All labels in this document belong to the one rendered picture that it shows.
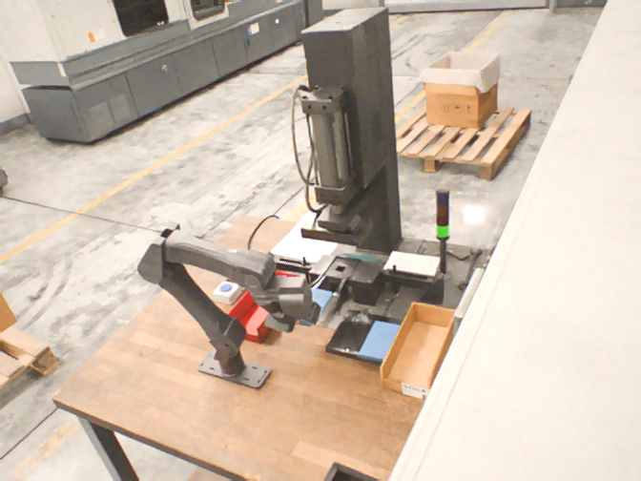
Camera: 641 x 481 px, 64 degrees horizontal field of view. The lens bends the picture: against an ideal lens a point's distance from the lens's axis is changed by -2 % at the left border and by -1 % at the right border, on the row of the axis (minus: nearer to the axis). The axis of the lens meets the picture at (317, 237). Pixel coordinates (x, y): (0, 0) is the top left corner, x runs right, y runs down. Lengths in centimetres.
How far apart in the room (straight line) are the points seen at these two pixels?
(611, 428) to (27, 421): 288
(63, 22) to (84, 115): 94
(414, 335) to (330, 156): 52
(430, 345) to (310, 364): 31
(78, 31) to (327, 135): 523
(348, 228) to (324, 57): 45
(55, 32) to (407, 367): 542
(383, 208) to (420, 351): 49
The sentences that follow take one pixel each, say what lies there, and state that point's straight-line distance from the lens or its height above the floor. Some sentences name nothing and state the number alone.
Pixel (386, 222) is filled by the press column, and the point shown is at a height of 102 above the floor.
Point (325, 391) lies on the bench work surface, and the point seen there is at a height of 90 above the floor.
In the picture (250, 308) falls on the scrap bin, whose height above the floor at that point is 90.
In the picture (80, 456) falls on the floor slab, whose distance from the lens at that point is 270.
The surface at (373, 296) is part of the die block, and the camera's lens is 151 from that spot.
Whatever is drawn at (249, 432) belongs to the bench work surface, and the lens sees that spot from 129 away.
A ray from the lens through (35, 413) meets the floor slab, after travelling 303.
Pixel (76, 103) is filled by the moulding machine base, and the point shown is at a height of 52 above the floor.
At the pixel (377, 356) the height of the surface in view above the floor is 92.
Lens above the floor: 189
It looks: 32 degrees down
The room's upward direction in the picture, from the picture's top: 9 degrees counter-clockwise
